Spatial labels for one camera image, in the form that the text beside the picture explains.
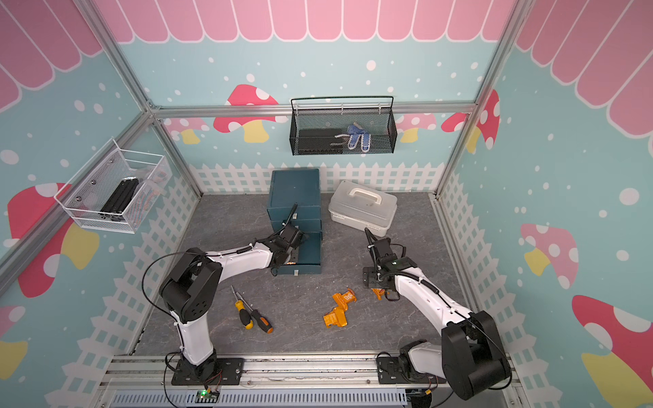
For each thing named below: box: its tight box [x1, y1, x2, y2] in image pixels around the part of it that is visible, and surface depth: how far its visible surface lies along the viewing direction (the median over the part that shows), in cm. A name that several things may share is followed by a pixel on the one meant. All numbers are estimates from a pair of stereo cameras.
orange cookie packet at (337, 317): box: [323, 306, 348, 329], surface depth 85 cm
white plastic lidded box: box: [328, 179, 398, 238], surface depth 104 cm
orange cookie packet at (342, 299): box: [331, 288, 358, 311], surface depth 89 cm
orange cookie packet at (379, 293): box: [370, 288, 386, 301], surface depth 91 cm
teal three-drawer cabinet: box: [266, 168, 323, 276], surface depth 96 cm
